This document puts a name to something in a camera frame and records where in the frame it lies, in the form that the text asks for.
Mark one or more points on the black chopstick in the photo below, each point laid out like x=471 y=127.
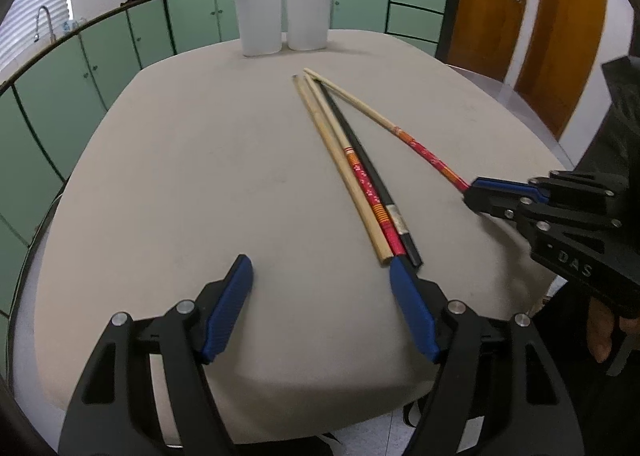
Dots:
x=375 y=166

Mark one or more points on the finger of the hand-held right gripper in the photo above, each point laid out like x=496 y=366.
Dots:
x=505 y=186
x=487 y=205

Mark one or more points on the person's black clothing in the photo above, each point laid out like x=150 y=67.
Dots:
x=575 y=411

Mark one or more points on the red patterned chopstick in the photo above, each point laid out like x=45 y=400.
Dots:
x=362 y=181
x=430 y=155

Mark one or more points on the brown wooden door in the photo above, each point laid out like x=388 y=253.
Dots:
x=490 y=1
x=565 y=36

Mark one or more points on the plain wooden chopstick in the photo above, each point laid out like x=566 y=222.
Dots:
x=330 y=156

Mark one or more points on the bottles beside sink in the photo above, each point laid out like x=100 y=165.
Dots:
x=71 y=25

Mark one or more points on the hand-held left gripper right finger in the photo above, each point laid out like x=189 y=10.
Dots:
x=412 y=311

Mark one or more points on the table with beige cloth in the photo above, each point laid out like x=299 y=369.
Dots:
x=225 y=161

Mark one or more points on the white two-compartment utensil holder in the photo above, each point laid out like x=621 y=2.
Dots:
x=260 y=16

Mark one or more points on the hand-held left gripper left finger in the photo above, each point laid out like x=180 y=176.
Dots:
x=227 y=316

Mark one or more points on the person's right hand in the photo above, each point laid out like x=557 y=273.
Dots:
x=601 y=331

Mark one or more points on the steel kitchen faucet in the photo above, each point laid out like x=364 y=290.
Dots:
x=42 y=19

